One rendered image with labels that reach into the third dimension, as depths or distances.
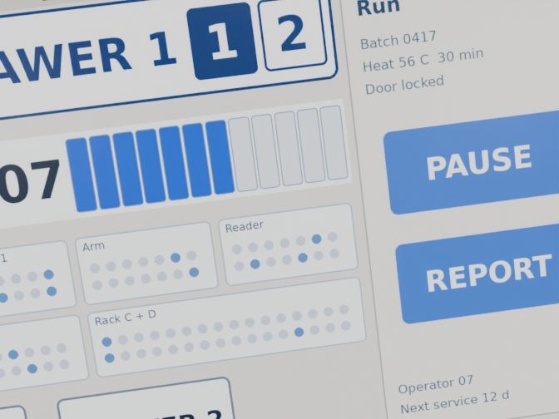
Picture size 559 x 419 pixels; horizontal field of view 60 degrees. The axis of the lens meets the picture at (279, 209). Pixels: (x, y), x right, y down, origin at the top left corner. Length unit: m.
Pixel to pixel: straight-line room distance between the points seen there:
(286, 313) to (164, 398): 0.08
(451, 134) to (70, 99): 0.20
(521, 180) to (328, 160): 0.10
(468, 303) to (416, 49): 0.14
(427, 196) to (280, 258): 0.08
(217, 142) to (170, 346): 0.11
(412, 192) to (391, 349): 0.09
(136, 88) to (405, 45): 0.14
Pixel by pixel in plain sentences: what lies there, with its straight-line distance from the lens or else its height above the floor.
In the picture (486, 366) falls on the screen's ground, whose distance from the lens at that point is 0.30.
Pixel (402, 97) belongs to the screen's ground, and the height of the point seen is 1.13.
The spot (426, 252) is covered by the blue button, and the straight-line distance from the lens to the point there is 0.27.
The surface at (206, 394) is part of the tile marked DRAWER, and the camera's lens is 0.28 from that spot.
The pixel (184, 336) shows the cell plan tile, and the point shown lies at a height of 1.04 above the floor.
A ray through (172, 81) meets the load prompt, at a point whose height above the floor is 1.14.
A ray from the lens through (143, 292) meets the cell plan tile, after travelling 0.27.
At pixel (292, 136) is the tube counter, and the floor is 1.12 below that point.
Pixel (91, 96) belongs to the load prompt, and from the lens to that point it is 0.27.
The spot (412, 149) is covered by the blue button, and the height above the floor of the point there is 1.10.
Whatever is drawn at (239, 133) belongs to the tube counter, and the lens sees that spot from 0.26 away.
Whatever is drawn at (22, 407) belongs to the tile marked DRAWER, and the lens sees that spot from 0.31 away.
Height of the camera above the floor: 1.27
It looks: 45 degrees down
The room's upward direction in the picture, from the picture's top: 6 degrees counter-clockwise
